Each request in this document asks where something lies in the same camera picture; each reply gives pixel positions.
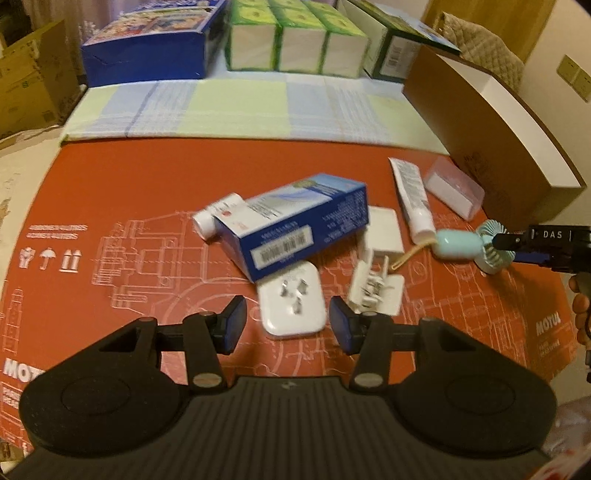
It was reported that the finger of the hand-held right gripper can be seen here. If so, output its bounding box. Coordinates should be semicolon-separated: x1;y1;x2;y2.
491;232;532;251
510;248;549;268

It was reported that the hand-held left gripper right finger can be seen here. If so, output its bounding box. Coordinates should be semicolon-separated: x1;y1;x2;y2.
329;295;481;394

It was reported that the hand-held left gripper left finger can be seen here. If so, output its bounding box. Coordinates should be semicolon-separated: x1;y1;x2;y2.
92;295;247;397

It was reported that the white socket adapter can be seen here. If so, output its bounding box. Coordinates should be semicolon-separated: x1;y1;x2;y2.
257;263;330;340

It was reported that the mint handheld fan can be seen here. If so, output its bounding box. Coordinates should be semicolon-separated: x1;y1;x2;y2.
390;220;514;278

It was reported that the white pronged plug adapter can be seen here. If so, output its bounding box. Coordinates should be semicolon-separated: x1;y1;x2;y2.
346;251;407;318

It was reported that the clear plastic case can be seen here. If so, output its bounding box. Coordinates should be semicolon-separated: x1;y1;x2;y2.
423;155;485;222

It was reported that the brown box with white inside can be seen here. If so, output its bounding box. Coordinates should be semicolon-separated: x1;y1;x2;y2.
402;45;588;232

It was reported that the white printed tube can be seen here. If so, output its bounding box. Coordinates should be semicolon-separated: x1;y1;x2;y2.
388;157;437;245

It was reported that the white charger cube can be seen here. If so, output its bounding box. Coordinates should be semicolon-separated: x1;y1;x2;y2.
364;206;400;260

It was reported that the blue white carton box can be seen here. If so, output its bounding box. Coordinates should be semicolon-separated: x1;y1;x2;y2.
216;174;371;283

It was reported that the person's right hand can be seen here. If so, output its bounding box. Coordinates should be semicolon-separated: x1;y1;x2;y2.
568;272;591;346

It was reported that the small white bottle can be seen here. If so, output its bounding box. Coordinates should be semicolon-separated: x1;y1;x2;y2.
192;194;246;241

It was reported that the red printed cardboard mat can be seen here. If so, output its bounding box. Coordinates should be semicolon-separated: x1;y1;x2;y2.
0;138;583;444

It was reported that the beige quilted cushion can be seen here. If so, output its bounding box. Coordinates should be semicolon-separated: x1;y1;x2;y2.
438;11;526;100

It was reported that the pale checked cloth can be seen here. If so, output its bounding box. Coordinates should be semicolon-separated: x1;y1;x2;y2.
61;75;452;156

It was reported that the dark green printed box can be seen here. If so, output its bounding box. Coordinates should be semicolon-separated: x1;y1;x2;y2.
336;0;462;83

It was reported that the green tissue packet bundle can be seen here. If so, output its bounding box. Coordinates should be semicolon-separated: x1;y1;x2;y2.
224;0;371;77

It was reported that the blue printed box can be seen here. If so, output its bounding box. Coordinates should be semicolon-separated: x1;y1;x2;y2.
81;0;228;88

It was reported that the brown cardboard box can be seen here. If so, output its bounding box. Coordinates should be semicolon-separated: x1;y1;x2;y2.
0;18;82;140

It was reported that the wall socket plate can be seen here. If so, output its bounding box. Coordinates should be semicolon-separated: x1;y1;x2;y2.
558;54;591;103

